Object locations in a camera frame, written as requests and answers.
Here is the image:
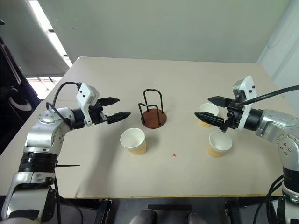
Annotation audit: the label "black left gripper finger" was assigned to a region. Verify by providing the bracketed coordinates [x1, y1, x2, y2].
[106, 112, 132, 125]
[96, 97, 121, 106]

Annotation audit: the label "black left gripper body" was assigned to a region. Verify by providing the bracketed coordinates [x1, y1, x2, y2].
[88, 104, 109, 126]

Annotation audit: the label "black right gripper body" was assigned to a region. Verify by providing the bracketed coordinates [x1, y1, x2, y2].
[219, 98, 245, 133]

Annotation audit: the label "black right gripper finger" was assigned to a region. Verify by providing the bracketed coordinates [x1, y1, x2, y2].
[194, 111, 224, 128]
[207, 95, 229, 108]

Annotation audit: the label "yellow paper cup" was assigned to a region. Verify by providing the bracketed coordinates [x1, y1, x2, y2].
[120, 127, 148, 157]
[207, 130, 233, 158]
[199, 103, 220, 128]

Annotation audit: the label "dark rounded shape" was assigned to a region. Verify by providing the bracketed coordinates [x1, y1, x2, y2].
[187, 212, 206, 224]
[129, 208, 158, 224]

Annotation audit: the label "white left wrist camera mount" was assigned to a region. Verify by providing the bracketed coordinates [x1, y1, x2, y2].
[75, 82, 100, 128]

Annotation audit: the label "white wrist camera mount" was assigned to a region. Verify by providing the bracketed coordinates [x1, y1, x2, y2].
[75, 82, 100, 128]
[232, 75, 259, 129]

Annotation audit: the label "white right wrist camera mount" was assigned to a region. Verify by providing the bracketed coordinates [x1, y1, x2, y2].
[232, 75, 259, 129]

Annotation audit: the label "black wire cup holder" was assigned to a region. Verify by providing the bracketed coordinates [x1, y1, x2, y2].
[137, 88, 168, 129]

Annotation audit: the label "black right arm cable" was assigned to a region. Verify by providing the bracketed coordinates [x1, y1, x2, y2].
[242, 84, 299, 106]

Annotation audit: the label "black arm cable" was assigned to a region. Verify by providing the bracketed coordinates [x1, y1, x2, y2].
[45, 81, 82, 117]
[242, 84, 299, 106]

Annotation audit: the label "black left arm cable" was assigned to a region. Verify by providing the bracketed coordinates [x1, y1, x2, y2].
[45, 81, 82, 117]

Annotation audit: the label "black robot body cables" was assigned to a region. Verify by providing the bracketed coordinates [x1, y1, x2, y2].
[253, 174, 285, 224]

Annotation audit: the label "black table frame leg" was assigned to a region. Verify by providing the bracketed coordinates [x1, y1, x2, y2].
[94, 198, 113, 224]
[223, 198, 242, 224]

